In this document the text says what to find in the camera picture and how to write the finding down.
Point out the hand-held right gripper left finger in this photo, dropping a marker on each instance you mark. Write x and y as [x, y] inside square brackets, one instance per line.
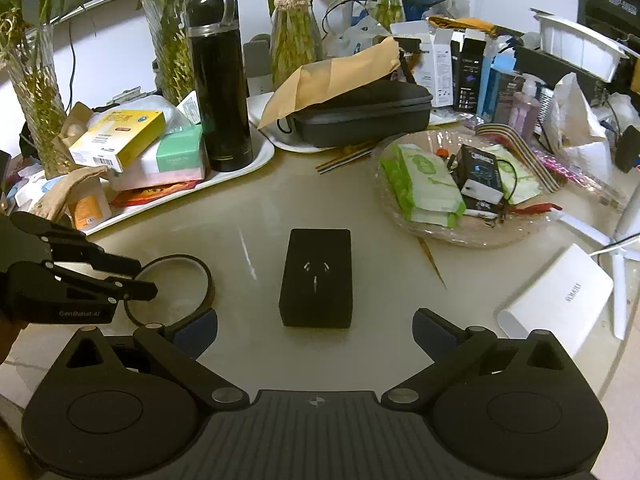
[197, 332]

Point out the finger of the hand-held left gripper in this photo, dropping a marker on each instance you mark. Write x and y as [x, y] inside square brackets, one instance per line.
[115, 264]
[135, 291]

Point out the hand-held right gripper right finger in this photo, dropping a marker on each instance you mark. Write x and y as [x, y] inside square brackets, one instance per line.
[432, 337]

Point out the amber tape roll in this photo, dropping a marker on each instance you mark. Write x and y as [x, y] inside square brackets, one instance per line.
[206, 285]

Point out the black power adapter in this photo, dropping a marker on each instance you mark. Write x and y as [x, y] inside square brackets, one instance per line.
[315, 305]

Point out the orange sachet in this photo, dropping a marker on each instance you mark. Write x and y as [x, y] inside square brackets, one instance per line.
[90, 210]

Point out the thin brown stick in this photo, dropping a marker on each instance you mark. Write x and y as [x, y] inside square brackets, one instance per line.
[432, 262]

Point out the red flat packet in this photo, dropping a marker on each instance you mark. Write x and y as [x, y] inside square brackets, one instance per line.
[155, 192]

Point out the clear glass plate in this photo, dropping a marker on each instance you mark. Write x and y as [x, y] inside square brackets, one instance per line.
[465, 236]

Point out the yellow medicine box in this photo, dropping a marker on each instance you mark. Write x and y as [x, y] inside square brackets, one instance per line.
[117, 140]

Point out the white power bank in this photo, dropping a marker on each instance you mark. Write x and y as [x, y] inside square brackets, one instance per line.
[555, 300]

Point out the green tissue pack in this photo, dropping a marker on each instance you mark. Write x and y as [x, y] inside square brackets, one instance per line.
[180, 152]

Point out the brown paper bag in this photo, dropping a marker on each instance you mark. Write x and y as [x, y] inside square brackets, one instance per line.
[72, 130]

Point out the green wipes packet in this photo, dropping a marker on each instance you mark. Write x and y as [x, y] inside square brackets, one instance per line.
[520, 180]
[420, 185]

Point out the black printed carton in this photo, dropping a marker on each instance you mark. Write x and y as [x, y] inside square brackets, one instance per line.
[480, 175]

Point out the clear white wrapper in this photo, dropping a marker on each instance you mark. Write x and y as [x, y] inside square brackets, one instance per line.
[190, 107]

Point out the white tray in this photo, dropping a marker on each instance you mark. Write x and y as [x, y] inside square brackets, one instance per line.
[260, 154]

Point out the white tripod gimbal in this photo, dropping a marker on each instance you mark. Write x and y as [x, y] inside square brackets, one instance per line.
[620, 270]

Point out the black thermos bottle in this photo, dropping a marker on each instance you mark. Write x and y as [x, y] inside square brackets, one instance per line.
[220, 90]

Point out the black zip case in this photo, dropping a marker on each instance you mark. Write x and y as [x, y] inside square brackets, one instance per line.
[360, 115]

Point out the pink soap bottle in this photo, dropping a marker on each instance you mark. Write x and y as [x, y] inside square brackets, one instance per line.
[525, 110]

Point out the white crumpled bag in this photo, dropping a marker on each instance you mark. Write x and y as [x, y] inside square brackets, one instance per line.
[575, 130]

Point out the blue tall carton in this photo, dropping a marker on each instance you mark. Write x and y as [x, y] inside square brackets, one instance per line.
[500, 90]

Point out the black tall carton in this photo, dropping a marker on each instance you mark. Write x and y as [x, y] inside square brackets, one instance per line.
[470, 70]

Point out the white tall carton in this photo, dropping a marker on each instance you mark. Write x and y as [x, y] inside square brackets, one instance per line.
[430, 65]

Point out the brown paper envelope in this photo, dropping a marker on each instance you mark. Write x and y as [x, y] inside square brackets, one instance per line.
[330, 80]

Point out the round glass vase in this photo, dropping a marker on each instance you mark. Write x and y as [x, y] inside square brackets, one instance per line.
[295, 45]

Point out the white takeaway bowl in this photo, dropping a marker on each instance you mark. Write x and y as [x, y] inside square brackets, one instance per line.
[580, 45]

